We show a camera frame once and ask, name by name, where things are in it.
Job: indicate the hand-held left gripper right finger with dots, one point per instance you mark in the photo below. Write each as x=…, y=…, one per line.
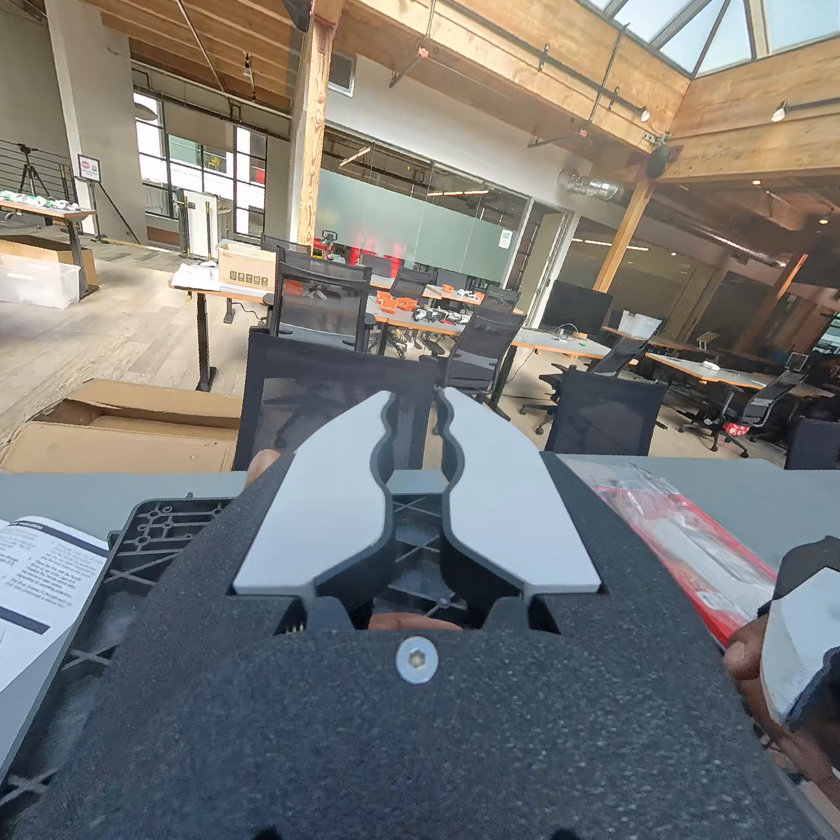
x=518, y=518

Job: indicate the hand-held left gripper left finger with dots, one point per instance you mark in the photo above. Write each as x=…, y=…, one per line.
x=308, y=518

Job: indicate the black ribbed plastic seat panel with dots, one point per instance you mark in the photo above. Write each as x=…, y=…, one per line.
x=164, y=525

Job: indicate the grey desk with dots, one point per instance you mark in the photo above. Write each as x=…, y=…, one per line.
x=754, y=499

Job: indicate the wooden top office desk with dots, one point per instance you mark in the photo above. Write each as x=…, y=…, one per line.
x=722, y=375
x=544, y=341

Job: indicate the wooden top standing desk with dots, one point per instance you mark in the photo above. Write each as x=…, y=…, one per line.
x=207, y=341
x=79, y=275

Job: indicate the person's left hand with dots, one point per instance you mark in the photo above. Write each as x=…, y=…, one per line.
x=264, y=460

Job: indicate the black mesh office chair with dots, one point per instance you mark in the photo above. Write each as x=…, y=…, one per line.
x=604, y=413
x=482, y=354
x=295, y=394
x=617, y=361
x=814, y=446
x=321, y=308
x=768, y=400

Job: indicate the red and clear hardware packet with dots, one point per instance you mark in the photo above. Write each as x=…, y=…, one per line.
x=682, y=551

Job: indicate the flat cardboard box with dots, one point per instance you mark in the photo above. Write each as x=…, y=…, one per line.
x=131, y=426

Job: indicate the black monitor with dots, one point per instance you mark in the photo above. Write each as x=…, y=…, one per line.
x=574, y=307

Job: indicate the clear plastic storage box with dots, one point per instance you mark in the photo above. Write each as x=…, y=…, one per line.
x=640, y=326

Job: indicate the cardboard box with printed symbols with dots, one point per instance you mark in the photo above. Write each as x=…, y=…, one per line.
x=246, y=266

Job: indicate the white plastic bag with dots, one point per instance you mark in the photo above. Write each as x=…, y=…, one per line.
x=197, y=275

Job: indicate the white instruction manual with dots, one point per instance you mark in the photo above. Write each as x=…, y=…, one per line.
x=39, y=577

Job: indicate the plain cardboard box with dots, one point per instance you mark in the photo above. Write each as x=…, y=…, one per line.
x=65, y=253

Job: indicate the white translucent plastic bin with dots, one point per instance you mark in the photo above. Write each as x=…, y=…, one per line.
x=33, y=282

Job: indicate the black round speaker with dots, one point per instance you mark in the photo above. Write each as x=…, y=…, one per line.
x=658, y=161

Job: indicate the sign on black stand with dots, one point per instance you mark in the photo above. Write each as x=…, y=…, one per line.
x=88, y=167

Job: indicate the black tripod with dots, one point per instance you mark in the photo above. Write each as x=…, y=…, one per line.
x=27, y=157

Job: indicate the glass skylight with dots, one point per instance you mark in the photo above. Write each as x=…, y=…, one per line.
x=722, y=33

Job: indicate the wooden post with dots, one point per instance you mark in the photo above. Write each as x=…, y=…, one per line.
x=312, y=131
x=623, y=236

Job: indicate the silver air duct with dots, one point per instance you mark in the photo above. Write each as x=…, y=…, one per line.
x=590, y=186

